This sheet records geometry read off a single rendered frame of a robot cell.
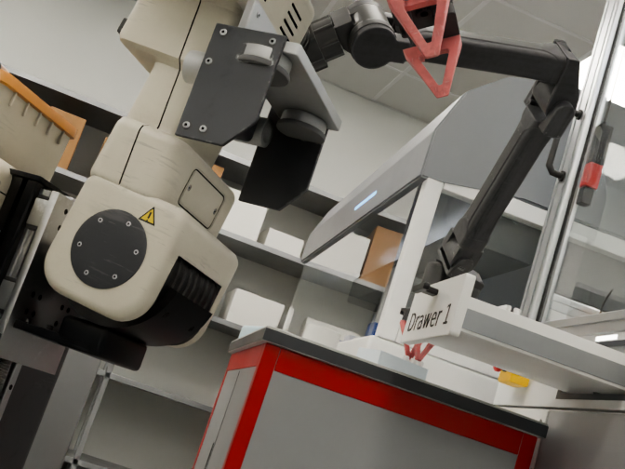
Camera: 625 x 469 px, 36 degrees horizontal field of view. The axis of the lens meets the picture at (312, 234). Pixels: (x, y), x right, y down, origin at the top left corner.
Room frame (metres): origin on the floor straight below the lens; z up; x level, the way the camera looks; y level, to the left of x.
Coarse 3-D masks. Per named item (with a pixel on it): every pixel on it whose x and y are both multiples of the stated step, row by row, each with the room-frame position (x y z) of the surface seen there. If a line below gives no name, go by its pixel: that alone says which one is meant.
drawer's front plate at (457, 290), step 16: (448, 288) 1.63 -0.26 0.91; (464, 288) 1.55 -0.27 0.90; (416, 304) 1.80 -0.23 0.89; (432, 304) 1.69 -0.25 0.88; (464, 304) 1.55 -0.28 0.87; (432, 320) 1.66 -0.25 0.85; (448, 320) 1.57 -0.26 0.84; (416, 336) 1.74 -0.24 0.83; (432, 336) 1.63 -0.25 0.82; (448, 336) 1.57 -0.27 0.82
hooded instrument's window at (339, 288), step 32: (416, 192) 2.54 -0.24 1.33; (384, 224) 2.82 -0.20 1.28; (448, 224) 2.53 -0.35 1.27; (512, 224) 2.56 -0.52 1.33; (320, 256) 3.88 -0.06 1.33; (352, 256) 3.17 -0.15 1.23; (384, 256) 2.68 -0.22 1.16; (512, 256) 2.56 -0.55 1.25; (320, 288) 3.61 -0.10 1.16; (352, 288) 2.99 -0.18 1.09; (384, 288) 2.56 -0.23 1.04; (512, 288) 2.56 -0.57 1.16; (288, 320) 4.18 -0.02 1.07; (320, 320) 3.39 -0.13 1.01; (352, 320) 2.84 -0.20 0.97
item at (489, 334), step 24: (480, 312) 1.57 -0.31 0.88; (504, 312) 1.58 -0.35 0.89; (480, 336) 1.58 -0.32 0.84; (504, 336) 1.58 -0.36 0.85; (528, 336) 1.58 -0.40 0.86; (552, 336) 1.59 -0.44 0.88; (576, 336) 1.60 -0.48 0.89; (480, 360) 1.82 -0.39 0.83; (504, 360) 1.72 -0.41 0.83; (528, 360) 1.64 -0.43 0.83; (552, 360) 1.59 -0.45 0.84; (576, 360) 1.59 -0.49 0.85; (600, 360) 1.60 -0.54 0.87; (624, 360) 1.61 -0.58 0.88; (552, 384) 1.82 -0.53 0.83; (576, 384) 1.73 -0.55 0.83; (600, 384) 1.64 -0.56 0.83; (624, 384) 1.61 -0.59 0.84
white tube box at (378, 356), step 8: (360, 352) 1.95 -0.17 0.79; (368, 352) 1.92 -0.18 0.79; (376, 352) 1.90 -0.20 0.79; (384, 352) 1.89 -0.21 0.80; (368, 360) 1.91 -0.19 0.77; (376, 360) 1.89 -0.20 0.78; (384, 360) 1.89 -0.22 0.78; (392, 360) 1.90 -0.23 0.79; (400, 360) 1.91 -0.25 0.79; (392, 368) 1.90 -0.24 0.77; (400, 368) 1.91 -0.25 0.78; (408, 368) 1.92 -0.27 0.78; (416, 368) 1.93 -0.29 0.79; (424, 368) 1.94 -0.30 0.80; (416, 376) 1.93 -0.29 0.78; (424, 376) 1.94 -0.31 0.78
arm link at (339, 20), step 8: (344, 8) 1.46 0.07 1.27; (352, 8) 1.47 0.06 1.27; (360, 8) 1.46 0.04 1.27; (368, 8) 1.46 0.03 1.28; (376, 8) 1.46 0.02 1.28; (336, 16) 1.46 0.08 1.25; (344, 16) 1.45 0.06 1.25; (352, 16) 1.46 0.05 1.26; (360, 16) 1.45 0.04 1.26; (368, 16) 1.44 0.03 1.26; (376, 16) 1.44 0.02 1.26; (384, 16) 1.46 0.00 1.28; (336, 24) 1.45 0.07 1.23; (344, 24) 1.44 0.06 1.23; (352, 24) 1.44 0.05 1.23; (336, 32) 1.45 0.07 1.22; (344, 32) 1.45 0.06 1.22; (344, 40) 1.46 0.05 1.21; (344, 48) 1.47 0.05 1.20
